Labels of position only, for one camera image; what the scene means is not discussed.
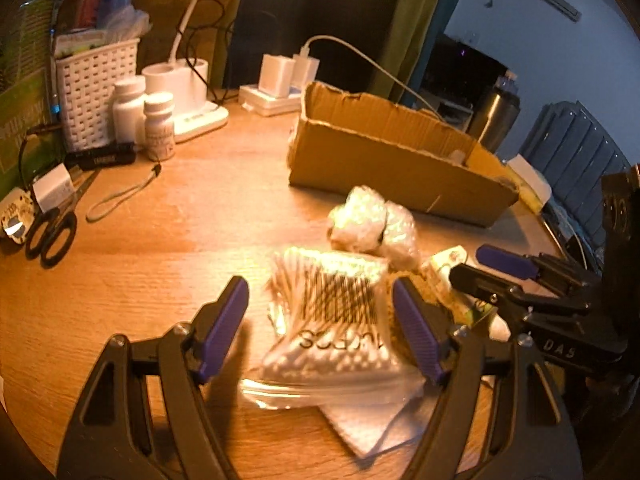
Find crumpled plastic bag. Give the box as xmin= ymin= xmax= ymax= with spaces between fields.
xmin=97 ymin=0 xmax=151 ymax=42

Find brown cardboard carton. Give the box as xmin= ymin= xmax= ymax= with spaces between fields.
xmin=132 ymin=0 xmax=231 ymax=91

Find yellow tissue pack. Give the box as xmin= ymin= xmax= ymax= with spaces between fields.
xmin=507 ymin=155 xmax=553 ymax=211

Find gray quilted jacket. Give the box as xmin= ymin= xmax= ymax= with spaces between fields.
xmin=520 ymin=101 xmax=633 ymax=246

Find large white pill bottle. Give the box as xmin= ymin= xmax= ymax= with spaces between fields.
xmin=111 ymin=79 xmax=147 ymax=145

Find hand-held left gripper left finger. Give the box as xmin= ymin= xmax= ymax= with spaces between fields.
xmin=56 ymin=275 xmax=251 ymax=480

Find small white pill bottle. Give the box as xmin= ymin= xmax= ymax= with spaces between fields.
xmin=143 ymin=92 xmax=177 ymax=162

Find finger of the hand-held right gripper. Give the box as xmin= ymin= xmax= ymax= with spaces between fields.
xmin=475 ymin=243 xmax=603 ymax=293
xmin=448 ymin=262 xmax=593 ymax=333

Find black scissors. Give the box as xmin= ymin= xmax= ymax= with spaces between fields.
xmin=25 ymin=170 xmax=101 ymax=268

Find wide white charger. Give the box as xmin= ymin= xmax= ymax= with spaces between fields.
xmin=259 ymin=53 xmax=296 ymax=97

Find green white carton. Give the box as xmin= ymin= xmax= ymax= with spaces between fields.
xmin=54 ymin=30 xmax=108 ymax=58

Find green white packet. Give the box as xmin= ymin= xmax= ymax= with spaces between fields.
xmin=429 ymin=245 xmax=497 ymax=327

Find black television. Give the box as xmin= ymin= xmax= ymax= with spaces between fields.
xmin=425 ymin=35 xmax=511 ymax=111

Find white plug adapter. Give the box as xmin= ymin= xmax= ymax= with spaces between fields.
xmin=32 ymin=162 xmax=76 ymax=211

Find gray lanyard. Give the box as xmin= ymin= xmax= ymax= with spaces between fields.
xmin=86 ymin=162 xmax=162 ymax=222

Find steel tumbler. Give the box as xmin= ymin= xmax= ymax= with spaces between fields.
xmin=467 ymin=80 xmax=521 ymax=153

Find white charging cable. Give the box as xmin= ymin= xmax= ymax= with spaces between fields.
xmin=302 ymin=35 xmax=446 ymax=121

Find green curtain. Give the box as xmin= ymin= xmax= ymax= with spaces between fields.
xmin=367 ymin=0 xmax=453 ymax=106

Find white paper towel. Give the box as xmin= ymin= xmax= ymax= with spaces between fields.
xmin=317 ymin=377 xmax=453 ymax=461

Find white round gadget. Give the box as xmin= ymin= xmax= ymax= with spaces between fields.
xmin=0 ymin=187 xmax=41 ymax=246

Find black cable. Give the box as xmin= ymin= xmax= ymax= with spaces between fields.
xmin=175 ymin=0 xmax=232 ymax=102

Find red jar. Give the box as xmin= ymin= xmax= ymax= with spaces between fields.
xmin=62 ymin=0 xmax=109 ymax=33

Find slim white charger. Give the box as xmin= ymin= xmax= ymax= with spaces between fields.
xmin=291 ymin=47 xmax=321 ymax=92

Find clear bag of cotton swabs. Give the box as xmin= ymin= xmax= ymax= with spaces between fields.
xmin=240 ymin=246 xmax=426 ymax=411

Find torn cardboard box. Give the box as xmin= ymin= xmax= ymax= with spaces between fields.
xmin=288 ymin=81 xmax=521 ymax=228

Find white power strip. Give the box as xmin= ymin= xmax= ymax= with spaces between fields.
xmin=238 ymin=82 xmax=303 ymax=117

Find white woven basket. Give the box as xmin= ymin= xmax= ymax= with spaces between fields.
xmin=55 ymin=37 xmax=141 ymax=153

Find green printed bag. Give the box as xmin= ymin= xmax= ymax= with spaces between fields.
xmin=0 ymin=0 xmax=67 ymax=197

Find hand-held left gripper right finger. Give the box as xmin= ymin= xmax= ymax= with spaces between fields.
xmin=391 ymin=276 xmax=583 ymax=480

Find white desk lamp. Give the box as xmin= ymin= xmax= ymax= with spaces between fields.
xmin=141 ymin=0 xmax=238 ymax=143

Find bubble wrap bundle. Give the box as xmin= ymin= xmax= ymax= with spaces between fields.
xmin=327 ymin=185 xmax=421 ymax=271

